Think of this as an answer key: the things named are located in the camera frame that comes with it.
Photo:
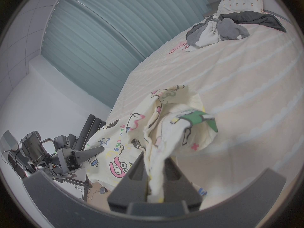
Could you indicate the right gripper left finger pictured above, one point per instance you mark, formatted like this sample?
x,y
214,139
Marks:
x,y
133,184

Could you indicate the bed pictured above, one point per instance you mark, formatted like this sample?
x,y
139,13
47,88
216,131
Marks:
x,y
249,91

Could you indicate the pile of clothes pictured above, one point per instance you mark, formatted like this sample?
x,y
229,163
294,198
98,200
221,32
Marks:
x,y
228,26

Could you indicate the blue-green curtain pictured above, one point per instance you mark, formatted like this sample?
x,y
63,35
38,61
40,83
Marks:
x,y
106,39

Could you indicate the white printed pillow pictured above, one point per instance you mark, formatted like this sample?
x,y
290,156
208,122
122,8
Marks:
x,y
239,0

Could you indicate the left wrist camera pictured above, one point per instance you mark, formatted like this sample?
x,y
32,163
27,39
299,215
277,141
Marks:
x,y
62,141

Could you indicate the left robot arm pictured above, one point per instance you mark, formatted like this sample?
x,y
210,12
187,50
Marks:
x,y
33,151

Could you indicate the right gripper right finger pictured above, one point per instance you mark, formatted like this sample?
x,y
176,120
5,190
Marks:
x,y
177,186

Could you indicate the cream printed garment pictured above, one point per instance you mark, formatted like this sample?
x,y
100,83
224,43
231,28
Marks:
x,y
166,136

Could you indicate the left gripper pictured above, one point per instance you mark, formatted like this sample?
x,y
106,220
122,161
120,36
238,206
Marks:
x,y
63,161

